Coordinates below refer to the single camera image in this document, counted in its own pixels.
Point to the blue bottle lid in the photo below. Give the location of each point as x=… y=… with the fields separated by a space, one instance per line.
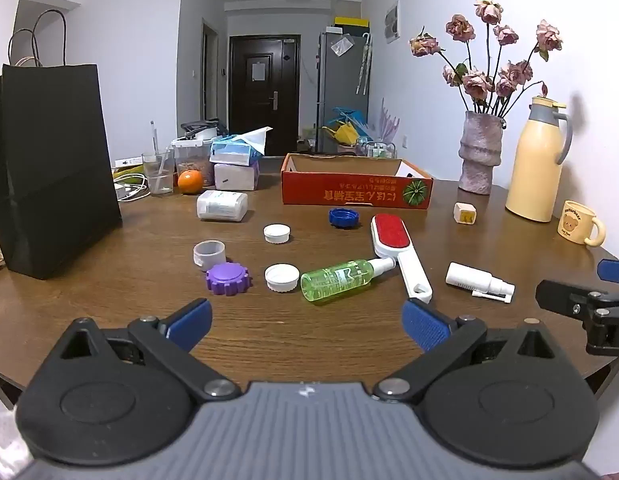
x=344 y=217

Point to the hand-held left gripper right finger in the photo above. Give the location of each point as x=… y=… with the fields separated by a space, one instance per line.
x=425 y=325

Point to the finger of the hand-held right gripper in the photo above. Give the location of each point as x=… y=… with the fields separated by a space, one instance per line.
x=614 y=271
x=559 y=296

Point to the clear drinking glass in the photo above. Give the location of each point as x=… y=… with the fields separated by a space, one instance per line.
x=157 y=177

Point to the yellow thermos jug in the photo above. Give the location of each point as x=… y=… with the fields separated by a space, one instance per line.
x=534 y=170

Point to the metal trolley with bottles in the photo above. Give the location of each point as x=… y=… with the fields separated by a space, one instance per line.
x=377 y=149

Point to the orange cardboard box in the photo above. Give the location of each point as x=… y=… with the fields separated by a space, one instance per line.
x=339 y=192

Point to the grey side door frame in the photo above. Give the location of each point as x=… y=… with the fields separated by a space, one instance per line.
x=205 y=70

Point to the white spray bottle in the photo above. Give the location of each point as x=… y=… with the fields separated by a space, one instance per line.
x=469 y=277

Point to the green spray bottle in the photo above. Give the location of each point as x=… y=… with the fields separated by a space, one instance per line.
x=334 y=280

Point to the purple tissue pack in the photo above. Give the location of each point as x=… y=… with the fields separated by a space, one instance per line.
x=234 y=176

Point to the white round lid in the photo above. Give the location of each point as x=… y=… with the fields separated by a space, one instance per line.
x=277 y=233
x=282 y=277

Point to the dried pink roses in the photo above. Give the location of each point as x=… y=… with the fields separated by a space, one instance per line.
x=477 y=82

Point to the yellow and black box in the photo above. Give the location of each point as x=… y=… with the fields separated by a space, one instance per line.
x=352 y=22

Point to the purple wall decoration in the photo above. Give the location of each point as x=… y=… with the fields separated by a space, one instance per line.
x=389 y=122

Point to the yellow bear mug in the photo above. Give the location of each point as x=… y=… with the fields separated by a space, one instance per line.
x=575 y=224

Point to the dark cloth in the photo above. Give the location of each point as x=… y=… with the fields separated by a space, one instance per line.
x=202 y=126

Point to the purple fluffy ball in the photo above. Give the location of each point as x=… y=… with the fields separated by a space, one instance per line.
x=228 y=279

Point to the clear folded umbrella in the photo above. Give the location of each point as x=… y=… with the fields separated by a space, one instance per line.
x=368 y=62

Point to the red and white lint brush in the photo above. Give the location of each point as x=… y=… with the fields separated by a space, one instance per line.
x=392 y=232

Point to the pink textured vase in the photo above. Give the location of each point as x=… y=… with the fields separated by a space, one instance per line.
x=482 y=155

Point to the clear plastic food container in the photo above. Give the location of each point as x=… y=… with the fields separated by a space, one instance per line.
x=192 y=160

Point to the black paper bag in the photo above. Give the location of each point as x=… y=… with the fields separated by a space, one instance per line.
x=54 y=160

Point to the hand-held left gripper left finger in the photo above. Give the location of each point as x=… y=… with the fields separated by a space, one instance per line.
x=189 y=324

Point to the small white cube box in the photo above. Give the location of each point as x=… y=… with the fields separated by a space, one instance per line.
x=464 y=213

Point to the white paper notice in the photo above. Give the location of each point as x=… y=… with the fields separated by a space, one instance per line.
x=258 y=72

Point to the small grey plastic cup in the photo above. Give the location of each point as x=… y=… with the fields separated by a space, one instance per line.
x=209 y=255

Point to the white wall panel box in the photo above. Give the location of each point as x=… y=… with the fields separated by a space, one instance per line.
x=392 y=22

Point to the blue folding stool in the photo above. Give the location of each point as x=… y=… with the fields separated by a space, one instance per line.
x=352 y=115

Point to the yellow bag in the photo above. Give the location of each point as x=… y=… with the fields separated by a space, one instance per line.
x=344 y=134

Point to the clear plastic bag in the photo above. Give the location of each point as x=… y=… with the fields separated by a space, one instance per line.
x=341 y=46

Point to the dark brown door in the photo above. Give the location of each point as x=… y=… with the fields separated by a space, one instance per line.
x=244 y=110

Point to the white pill bottle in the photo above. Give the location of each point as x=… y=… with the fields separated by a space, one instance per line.
x=222 y=206

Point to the blue tissue pack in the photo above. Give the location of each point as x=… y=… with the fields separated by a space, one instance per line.
x=232 y=152

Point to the orange fruit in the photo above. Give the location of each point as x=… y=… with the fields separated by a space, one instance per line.
x=190 y=182

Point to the grey refrigerator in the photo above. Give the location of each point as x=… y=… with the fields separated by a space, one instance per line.
x=339 y=80

